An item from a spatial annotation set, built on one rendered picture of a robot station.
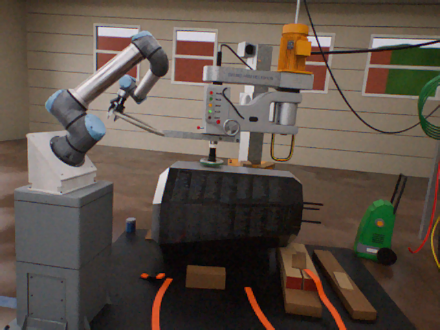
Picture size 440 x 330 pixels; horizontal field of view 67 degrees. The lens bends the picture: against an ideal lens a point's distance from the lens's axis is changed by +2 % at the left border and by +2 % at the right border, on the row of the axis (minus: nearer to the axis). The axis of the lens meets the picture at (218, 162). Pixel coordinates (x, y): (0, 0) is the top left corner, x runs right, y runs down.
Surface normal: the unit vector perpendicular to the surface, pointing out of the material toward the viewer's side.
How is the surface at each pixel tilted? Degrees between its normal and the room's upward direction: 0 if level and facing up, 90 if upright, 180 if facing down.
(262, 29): 90
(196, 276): 90
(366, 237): 90
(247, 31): 90
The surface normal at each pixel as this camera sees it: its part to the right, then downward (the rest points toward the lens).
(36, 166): -0.24, 0.14
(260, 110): 0.18, 0.18
